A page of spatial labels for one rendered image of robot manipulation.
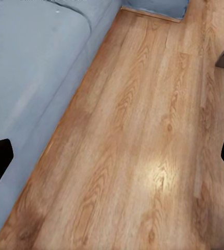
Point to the sofa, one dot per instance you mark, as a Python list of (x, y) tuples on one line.
[(46, 48)]

